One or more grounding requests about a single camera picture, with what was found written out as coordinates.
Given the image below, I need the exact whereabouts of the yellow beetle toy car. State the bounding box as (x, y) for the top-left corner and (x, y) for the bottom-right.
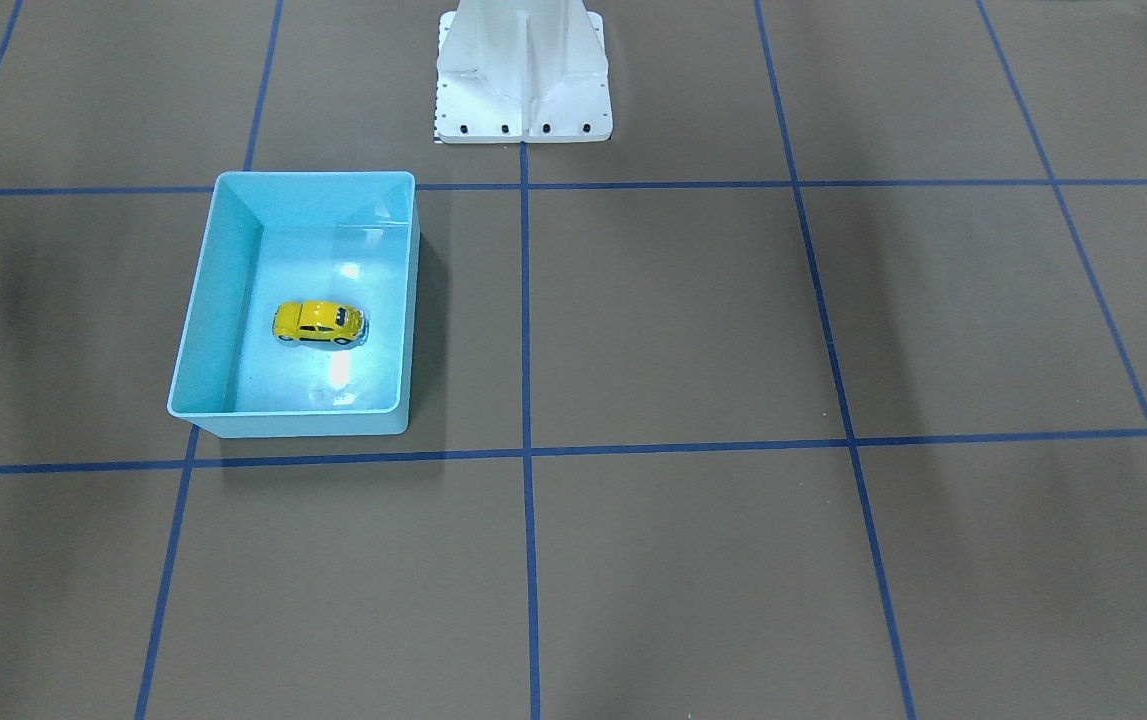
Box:
(271, 300), (369, 346)

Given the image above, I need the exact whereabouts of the turquoise plastic bin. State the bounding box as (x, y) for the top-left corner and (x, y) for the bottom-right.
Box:
(167, 170), (421, 439)

